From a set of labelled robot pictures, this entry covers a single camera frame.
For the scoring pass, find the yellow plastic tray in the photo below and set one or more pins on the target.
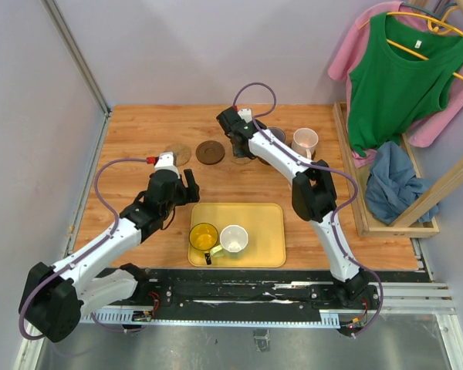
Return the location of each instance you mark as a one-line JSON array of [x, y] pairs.
[[263, 222]]

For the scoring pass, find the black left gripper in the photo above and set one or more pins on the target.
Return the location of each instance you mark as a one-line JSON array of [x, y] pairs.
[[191, 194]]

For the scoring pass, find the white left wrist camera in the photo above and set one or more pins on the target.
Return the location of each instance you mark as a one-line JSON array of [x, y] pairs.
[[165, 161]]

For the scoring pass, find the yellow clothes hanger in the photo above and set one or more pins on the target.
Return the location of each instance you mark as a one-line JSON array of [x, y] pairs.
[[429, 55]]

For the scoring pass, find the dark brown wooden coaster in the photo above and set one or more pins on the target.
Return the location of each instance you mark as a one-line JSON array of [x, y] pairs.
[[263, 161], [210, 152]]

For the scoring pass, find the purple black mug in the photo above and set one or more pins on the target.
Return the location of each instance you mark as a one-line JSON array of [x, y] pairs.
[[278, 133]]

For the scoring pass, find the white faceted mug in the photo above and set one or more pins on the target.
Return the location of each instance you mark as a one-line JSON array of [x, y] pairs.
[[233, 241]]

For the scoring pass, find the green tank top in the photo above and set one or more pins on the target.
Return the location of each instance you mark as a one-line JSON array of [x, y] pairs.
[[383, 107]]

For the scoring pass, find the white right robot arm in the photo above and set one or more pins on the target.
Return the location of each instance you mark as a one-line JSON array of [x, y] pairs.
[[313, 192]]

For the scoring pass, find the pink mug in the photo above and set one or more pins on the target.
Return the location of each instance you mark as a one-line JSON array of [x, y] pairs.
[[304, 142]]

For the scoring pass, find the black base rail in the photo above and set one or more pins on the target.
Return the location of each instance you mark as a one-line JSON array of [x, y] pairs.
[[214, 286]]

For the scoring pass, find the yellow glass mug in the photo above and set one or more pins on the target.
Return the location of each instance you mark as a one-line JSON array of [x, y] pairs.
[[203, 237]]

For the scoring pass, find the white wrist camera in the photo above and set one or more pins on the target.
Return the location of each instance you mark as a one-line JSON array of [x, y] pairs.
[[245, 114], [165, 161]]

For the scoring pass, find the light wooden rack frame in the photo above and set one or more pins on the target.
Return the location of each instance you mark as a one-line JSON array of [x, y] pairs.
[[407, 224]]

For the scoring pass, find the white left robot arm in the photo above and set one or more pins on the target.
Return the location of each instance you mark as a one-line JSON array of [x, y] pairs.
[[57, 297]]

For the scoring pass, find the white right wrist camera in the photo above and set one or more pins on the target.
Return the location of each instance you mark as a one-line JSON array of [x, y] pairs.
[[245, 114]]

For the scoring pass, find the blue cloth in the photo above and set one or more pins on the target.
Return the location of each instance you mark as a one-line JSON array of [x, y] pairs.
[[392, 184]]

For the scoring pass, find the pink t-shirt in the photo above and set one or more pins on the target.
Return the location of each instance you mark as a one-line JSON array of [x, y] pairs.
[[421, 133]]

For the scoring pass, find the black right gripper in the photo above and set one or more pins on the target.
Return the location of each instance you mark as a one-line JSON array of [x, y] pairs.
[[241, 153]]

